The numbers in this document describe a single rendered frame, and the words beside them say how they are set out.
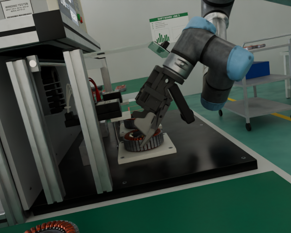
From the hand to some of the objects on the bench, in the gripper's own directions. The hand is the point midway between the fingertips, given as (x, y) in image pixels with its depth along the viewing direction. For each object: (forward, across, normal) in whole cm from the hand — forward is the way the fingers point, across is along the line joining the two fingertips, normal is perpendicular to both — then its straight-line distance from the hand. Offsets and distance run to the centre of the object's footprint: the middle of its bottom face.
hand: (141, 140), depth 69 cm
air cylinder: (+11, -24, -8) cm, 28 cm away
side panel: (+30, +20, -26) cm, 45 cm away
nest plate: (+2, 0, +2) cm, 3 cm away
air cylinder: (+11, 0, -8) cm, 14 cm away
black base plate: (+4, -12, +3) cm, 13 cm away
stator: (+15, +34, -10) cm, 39 cm away
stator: (+1, 0, +2) cm, 2 cm away
